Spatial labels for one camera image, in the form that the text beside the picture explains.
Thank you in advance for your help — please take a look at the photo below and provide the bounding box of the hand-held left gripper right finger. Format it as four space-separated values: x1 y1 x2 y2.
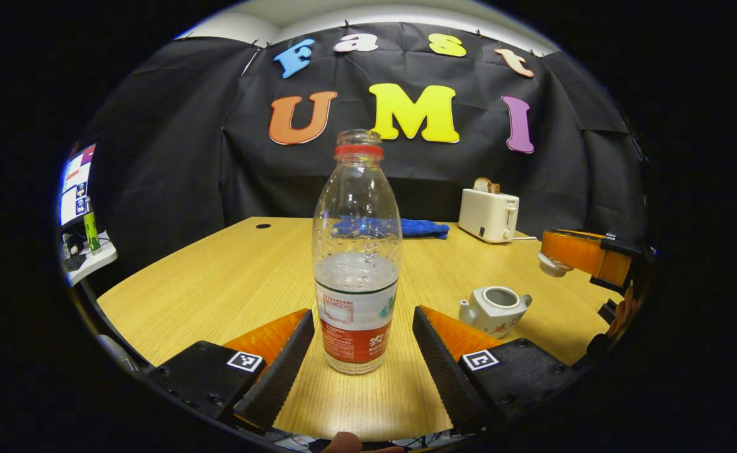
412 306 580 436

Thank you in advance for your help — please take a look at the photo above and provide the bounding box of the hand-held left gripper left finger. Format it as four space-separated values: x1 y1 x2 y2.
147 308 315 435

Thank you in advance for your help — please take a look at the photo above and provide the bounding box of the white teacup lid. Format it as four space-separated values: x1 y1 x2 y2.
536 250 574 278

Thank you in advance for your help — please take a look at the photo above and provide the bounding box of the white ceramic teacup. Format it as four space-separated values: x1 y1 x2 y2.
458 286 533 340

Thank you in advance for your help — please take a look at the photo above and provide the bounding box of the clear plastic water bottle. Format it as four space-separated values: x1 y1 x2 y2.
312 129 403 376

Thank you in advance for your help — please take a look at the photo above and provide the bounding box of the green bottle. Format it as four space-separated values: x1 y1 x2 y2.
83 196 101 254

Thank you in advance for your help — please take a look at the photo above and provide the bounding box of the white toaster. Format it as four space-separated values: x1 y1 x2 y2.
458 188 520 244

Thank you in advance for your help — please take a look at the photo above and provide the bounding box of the blue cloth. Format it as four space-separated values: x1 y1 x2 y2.
330 216 451 240

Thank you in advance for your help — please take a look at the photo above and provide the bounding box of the white side table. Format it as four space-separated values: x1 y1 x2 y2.
60 233 118 287

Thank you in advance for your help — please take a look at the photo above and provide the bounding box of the computer monitor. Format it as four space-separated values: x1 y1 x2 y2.
60 143 97 227

